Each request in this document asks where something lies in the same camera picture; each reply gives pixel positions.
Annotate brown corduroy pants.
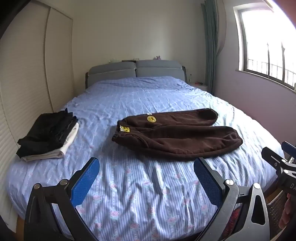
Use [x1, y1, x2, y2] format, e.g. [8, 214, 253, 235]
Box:
[112, 108, 243, 161]

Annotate right hand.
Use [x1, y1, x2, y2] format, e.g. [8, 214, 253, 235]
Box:
[278, 194, 295, 229]

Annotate cream folded garment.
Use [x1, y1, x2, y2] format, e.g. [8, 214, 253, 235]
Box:
[22, 122, 80, 162]

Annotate black folded clothes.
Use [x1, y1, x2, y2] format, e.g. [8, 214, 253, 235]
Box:
[16, 109, 78, 158]

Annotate blue striped floral bedsheet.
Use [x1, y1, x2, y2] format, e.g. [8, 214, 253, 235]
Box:
[6, 77, 283, 240]

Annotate white nightstand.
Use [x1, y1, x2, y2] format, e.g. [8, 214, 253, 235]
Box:
[189, 83, 212, 93]

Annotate window with railing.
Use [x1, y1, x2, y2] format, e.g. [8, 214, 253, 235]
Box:
[233, 1, 295, 91]

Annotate cream louvered wardrobe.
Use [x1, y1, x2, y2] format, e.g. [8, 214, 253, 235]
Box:
[1, 1, 74, 231]

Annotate grey upholstered headboard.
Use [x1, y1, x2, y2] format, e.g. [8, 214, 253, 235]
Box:
[85, 60, 187, 88]

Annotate green curtain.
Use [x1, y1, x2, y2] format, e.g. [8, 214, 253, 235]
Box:
[201, 0, 218, 94]

